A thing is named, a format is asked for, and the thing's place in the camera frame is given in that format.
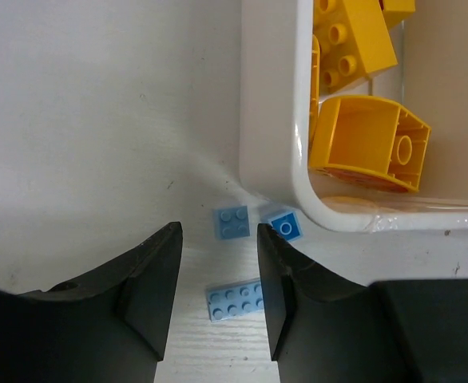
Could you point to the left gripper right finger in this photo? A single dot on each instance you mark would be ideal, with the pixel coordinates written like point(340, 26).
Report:
point(323, 327)

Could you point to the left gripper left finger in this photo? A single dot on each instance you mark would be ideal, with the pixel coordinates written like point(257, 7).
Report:
point(109, 324)

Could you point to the light blue lego plate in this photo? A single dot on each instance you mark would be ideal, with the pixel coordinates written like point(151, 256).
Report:
point(234, 300)

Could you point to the blue small lego plate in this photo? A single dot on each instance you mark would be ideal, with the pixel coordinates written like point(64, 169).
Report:
point(231, 222)
point(285, 222)

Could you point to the orange flower green lego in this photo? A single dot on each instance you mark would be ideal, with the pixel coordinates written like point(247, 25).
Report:
point(371, 142)

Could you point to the green yellow lego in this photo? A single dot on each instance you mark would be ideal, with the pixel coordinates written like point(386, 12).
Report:
point(355, 44)

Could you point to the yellow sloped lego brick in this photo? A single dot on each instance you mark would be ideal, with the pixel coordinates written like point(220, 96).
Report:
point(314, 90)

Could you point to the white three-compartment bin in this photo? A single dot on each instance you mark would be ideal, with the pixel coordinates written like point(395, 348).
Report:
point(430, 39)

